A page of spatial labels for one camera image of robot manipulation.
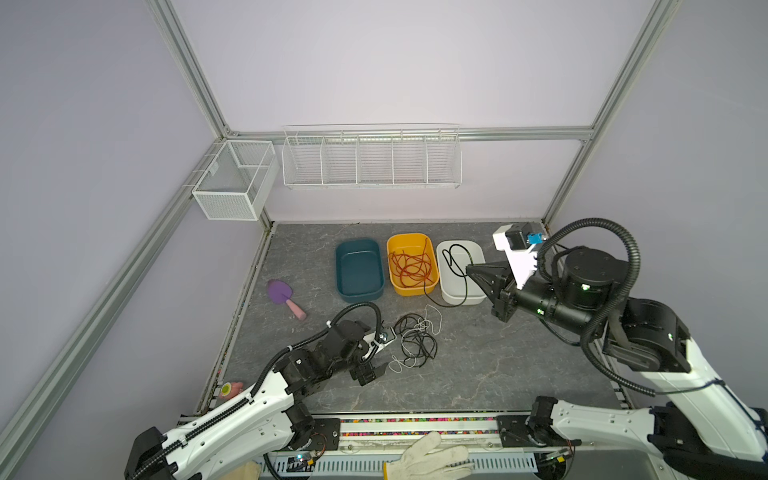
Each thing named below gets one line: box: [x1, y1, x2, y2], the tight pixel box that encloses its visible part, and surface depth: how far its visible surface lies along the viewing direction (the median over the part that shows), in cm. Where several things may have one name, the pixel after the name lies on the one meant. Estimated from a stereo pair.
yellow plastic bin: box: [387, 233, 440, 296], surface depth 108 cm
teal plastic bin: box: [336, 239, 385, 303], surface depth 107 cm
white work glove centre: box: [384, 432, 474, 480], surface depth 71 cm
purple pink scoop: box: [267, 279, 307, 321], surface depth 104 cm
